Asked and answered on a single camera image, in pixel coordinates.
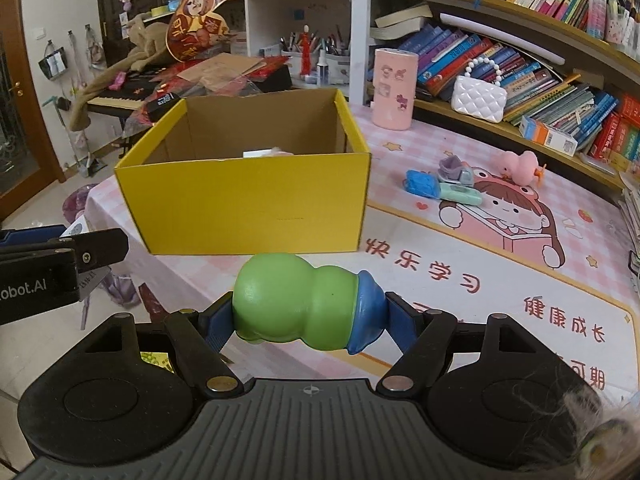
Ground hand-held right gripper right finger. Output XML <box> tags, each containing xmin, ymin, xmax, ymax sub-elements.
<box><xmin>375</xmin><ymin>291</ymin><xmax>567</xmax><ymax>395</ymax></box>

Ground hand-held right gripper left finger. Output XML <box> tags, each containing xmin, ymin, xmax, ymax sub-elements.
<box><xmin>75</xmin><ymin>295</ymin><xmax>239</xmax><ymax>395</ymax></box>

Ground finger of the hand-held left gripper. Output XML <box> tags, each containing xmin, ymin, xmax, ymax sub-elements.
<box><xmin>0</xmin><ymin>227</ymin><xmax>129</xmax><ymax>273</ymax></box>

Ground green gourd toy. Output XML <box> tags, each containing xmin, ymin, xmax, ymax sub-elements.
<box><xmin>231</xmin><ymin>253</ymin><xmax>388</xmax><ymax>356</ymax></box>

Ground yellow cardboard box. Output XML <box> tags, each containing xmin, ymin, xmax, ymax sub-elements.
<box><xmin>114</xmin><ymin>87</ymin><xmax>372</xmax><ymax>256</ymax></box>

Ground blue toy car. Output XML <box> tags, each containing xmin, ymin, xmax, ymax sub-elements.
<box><xmin>404</xmin><ymin>170</ymin><xmax>442</xmax><ymax>199</ymax></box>

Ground mint green toy car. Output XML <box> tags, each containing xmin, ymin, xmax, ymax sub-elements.
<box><xmin>437</xmin><ymin>182</ymin><xmax>484</xmax><ymax>207</ymax></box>

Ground purple toy car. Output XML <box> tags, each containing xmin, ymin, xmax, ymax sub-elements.
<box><xmin>437</xmin><ymin>156</ymin><xmax>474</xmax><ymax>186</ymax></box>

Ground pink duck toy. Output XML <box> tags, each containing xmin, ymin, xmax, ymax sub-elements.
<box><xmin>495</xmin><ymin>151</ymin><xmax>548</xmax><ymax>188</ymax></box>

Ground purple plastic bag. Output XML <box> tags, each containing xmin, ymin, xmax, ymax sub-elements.
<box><xmin>62</xmin><ymin>185</ymin><xmax>102</xmax><ymax>217</ymax></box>

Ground pink printed desk mat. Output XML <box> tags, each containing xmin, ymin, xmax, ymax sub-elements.
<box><xmin>82</xmin><ymin>105</ymin><xmax>640</xmax><ymax>402</ymax></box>

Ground brown glazed door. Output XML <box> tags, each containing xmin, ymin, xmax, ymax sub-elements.
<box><xmin>0</xmin><ymin>35</ymin><xmax>67</xmax><ymax>222</ymax></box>

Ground piano keyboard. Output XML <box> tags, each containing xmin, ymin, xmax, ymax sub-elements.
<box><xmin>87</xmin><ymin>67</ymin><xmax>177</xmax><ymax>112</ymax></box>

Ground black box white print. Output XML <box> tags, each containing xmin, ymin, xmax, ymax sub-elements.
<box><xmin>145</xmin><ymin>91</ymin><xmax>182</xmax><ymax>124</ymax></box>

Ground brown plush toy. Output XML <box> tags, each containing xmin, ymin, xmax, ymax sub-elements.
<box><xmin>67</xmin><ymin>12</ymin><xmax>174</xmax><ymax>131</ymax></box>

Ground fuzzy grey tuft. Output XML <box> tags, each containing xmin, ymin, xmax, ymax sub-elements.
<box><xmin>559</xmin><ymin>385</ymin><xmax>640</xmax><ymax>480</ymax></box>

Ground brown cardboard sheets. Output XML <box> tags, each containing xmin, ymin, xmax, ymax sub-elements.
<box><xmin>177</xmin><ymin>54</ymin><xmax>266</xmax><ymax>94</ymax></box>

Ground pink cylinder container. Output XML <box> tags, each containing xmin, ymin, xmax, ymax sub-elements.
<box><xmin>371</xmin><ymin>47</ymin><xmax>418</xmax><ymax>130</ymax></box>

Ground white quilted handbag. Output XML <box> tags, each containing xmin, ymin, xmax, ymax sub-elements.
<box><xmin>451</xmin><ymin>56</ymin><xmax>507</xmax><ymax>123</ymax></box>

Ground orange white blue carton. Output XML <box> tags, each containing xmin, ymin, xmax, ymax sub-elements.
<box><xmin>518</xmin><ymin>115</ymin><xmax>579</xmax><ymax>156</ymax></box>

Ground grey flat case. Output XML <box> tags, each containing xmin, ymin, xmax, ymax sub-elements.
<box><xmin>582</xmin><ymin>152</ymin><xmax>619</xmax><ymax>176</ymax></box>

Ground red cartoon paper decoration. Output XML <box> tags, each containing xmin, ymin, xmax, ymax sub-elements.
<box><xmin>167</xmin><ymin>0</ymin><xmax>239</xmax><ymax>63</ymax></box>

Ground red plastic packaging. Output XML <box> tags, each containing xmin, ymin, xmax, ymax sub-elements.
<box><xmin>245</xmin><ymin>57</ymin><xmax>292</xmax><ymax>81</ymax></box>

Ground pen box with pens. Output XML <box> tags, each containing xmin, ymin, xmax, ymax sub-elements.
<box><xmin>277</xmin><ymin>30</ymin><xmax>352</xmax><ymax>87</ymax></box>

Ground red thick dictionaries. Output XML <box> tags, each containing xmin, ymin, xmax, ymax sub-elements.
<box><xmin>585</xmin><ymin>92</ymin><xmax>640</xmax><ymax>171</ymax></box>

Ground thick book lying flat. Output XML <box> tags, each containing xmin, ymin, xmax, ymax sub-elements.
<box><xmin>371</xmin><ymin>21</ymin><xmax>437</xmax><ymax>42</ymax></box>
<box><xmin>375</xmin><ymin>4</ymin><xmax>434</xmax><ymax>29</ymax></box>

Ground wooden bookshelf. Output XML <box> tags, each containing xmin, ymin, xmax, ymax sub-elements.
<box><xmin>349</xmin><ymin>0</ymin><xmax>640</xmax><ymax>192</ymax></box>

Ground white rolled sheet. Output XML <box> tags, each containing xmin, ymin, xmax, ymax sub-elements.
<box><xmin>440</xmin><ymin>11</ymin><xmax>567</xmax><ymax>66</ymax></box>

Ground colourful plastic bottle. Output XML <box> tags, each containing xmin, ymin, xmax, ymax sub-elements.
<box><xmin>585</xmin><ymin>0</ymin><xmax>609</xmax><ymax>39</ymax></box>

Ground clear pen organizer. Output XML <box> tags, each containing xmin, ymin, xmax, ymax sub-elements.
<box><xmin>605</xmin><ymin>0</ymin><xmax>640</xmax><ymax>59</ymax></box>

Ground hanging wall bag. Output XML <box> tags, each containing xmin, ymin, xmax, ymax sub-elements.
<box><xmin>40</xmin><ymin>40</ymin><xmax>69</xmax><ymax>81</ymax></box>

